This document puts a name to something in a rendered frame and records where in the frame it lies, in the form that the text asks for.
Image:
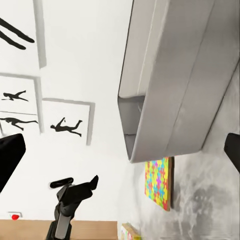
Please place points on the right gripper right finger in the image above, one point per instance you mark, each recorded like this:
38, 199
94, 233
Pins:
232, 149

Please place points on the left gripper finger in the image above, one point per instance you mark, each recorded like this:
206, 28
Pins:
92, 184
61, 194

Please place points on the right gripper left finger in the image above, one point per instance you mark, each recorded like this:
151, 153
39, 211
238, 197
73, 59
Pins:
12, 150

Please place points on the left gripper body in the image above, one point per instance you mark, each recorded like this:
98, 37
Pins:
82, 193

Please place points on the jigsaw puzzle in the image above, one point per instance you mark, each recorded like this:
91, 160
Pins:
157, 182

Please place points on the board game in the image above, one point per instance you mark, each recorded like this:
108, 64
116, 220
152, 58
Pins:
127, 233

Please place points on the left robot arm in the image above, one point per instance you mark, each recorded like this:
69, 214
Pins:
69, 199

